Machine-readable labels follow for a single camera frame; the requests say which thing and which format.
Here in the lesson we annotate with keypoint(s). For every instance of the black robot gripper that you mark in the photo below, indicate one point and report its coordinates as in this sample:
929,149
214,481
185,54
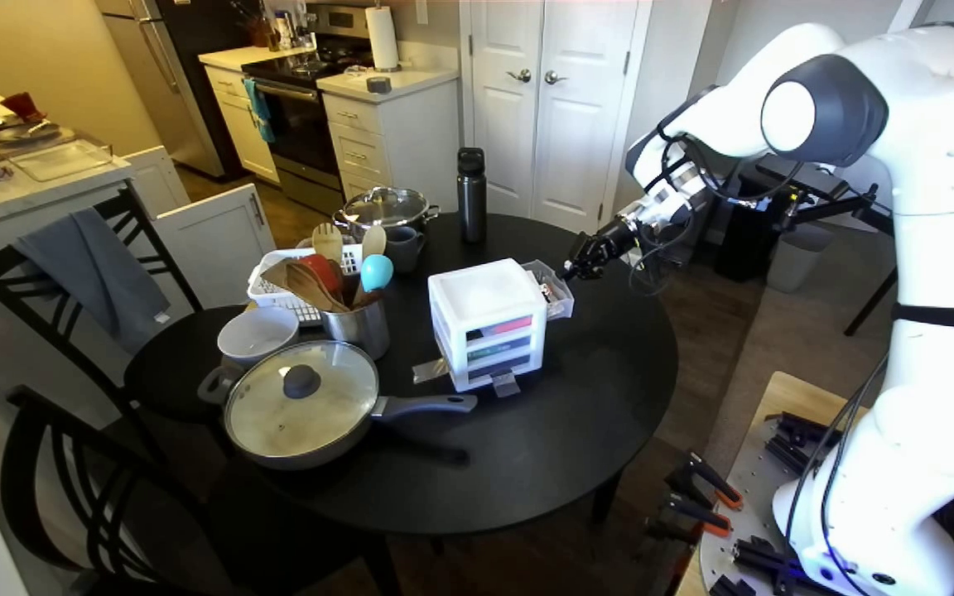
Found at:
647,228

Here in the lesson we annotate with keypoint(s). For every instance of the clear top drawer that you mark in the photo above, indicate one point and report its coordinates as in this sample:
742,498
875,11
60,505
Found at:
512,295

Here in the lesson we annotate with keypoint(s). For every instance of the clear drawer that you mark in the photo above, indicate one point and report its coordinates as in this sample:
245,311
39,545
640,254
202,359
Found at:
502,369
507,353
512,295

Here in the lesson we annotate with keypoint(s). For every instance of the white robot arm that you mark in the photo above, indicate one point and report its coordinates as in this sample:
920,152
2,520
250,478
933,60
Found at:
862,520

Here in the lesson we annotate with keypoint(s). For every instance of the white plastic drawer organizer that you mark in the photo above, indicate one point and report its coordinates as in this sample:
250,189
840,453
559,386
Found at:
458,332

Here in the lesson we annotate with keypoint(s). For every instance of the clear middle drawer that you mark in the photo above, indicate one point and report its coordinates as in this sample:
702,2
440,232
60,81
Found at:
507,353

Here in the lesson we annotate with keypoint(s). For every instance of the clear bottom drawer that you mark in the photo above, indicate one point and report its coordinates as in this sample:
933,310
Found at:
502,369

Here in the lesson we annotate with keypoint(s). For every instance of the black water bottle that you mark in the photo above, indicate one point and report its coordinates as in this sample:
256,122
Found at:
471,193

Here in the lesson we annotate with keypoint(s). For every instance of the white double door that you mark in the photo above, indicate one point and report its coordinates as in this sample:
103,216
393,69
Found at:
543,98

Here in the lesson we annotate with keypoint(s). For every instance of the gray ceramic mug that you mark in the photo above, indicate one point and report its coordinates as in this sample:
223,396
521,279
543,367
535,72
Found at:
406,245

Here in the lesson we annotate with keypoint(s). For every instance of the stainless steel pot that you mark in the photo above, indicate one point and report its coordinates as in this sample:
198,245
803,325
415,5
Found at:
388,205

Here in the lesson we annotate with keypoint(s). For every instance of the blue spatula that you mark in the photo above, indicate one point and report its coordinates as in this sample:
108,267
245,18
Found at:
376,273

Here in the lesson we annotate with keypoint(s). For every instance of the metal utensil holder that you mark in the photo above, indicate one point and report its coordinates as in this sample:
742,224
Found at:
362,329

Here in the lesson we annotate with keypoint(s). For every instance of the white kitchen cabinet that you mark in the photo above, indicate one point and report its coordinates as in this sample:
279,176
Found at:
394,130

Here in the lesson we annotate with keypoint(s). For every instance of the black orange clamp upper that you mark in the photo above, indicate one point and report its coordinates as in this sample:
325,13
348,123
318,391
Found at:
694,471

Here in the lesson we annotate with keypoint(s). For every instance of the black orange clamp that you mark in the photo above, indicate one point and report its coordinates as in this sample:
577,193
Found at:
694,471
687,520

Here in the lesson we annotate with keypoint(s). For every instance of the wooden spoon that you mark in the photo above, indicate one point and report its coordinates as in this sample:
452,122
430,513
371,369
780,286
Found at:
325,240

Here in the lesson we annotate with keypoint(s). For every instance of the black orange clamp lower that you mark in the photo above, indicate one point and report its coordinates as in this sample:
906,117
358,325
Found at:
687,520

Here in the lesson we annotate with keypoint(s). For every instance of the paper towel roll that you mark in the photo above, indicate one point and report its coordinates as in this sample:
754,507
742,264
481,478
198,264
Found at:
383,39

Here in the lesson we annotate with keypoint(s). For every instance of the black oven stove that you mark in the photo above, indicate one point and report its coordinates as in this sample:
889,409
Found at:
294,117

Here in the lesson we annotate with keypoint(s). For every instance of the frying pan with glass lid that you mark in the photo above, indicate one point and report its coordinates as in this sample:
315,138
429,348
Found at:
309,402

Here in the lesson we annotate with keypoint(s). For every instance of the white plastic basket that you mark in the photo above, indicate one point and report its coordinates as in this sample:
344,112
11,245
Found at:
272,284

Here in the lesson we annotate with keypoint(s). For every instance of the white bowl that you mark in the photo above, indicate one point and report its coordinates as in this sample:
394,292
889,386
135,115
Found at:
256,332

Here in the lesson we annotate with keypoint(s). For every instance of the gray cloth on chair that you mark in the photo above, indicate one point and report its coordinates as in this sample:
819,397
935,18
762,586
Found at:
99,273

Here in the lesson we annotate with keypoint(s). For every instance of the black wooden chair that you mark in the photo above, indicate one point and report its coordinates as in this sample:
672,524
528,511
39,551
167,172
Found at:
54,311
87,501

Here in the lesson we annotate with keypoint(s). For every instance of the gray round robot base plate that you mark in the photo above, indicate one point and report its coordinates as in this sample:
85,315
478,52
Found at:
754,559

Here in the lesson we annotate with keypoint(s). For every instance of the black bracket on plate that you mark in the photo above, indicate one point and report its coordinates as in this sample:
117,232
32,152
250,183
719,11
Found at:
795,443

